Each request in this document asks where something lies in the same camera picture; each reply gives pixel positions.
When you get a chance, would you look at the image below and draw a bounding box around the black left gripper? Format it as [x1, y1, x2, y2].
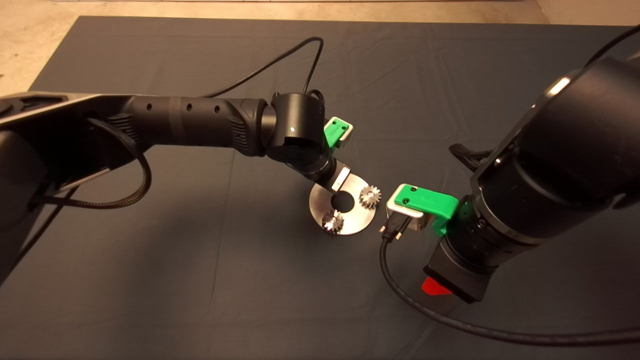
[316, 159, 354, 195]

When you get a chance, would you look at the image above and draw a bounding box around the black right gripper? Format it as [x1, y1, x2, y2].
[420, 240, 498, 304]

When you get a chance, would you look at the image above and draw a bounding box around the small steel planetary gear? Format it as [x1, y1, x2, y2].
[359, 185, 383, 210]
[321, 210, 346, 235]

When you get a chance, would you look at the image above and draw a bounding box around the round metal carrier plate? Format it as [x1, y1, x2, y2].
[308, 172, 377, 236]

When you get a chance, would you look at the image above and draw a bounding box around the dark grey table cloth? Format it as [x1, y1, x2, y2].
[0, 15, 640, 360]

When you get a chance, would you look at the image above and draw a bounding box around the green left camera mount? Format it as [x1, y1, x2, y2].
[323, 116, 350, 150]

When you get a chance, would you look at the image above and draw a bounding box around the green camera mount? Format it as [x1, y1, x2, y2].
[393, 184, 473, 237]
[323, 116, 350, 150]

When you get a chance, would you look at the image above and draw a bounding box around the silver left camera box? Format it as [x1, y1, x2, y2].
[330, 116, 355, 149]

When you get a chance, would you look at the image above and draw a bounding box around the silver camera box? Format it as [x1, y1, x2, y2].
[385, 186, 427, 232]
[330, 116, 355, 149]

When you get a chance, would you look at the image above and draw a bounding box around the black right camera cable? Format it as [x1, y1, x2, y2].
[378, 22, 640, 347]

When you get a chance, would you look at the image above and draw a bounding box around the black camera cable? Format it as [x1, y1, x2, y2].
[202, 36, 326, 98]
[378, 22, 640, 347]

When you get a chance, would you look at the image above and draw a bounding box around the silver right camera box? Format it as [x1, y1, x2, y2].
[385, 186, 427, 232]

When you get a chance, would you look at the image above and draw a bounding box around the green right camera mount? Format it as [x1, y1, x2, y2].
[393, 184, 473, 237]

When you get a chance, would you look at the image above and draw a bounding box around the black braided cable sleeve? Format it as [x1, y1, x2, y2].
[30, 117, 152, 210]
[449, 143, 493, 172]

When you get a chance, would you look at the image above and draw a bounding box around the black left camera cable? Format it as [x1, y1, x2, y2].
[202, 36, 326, 98]

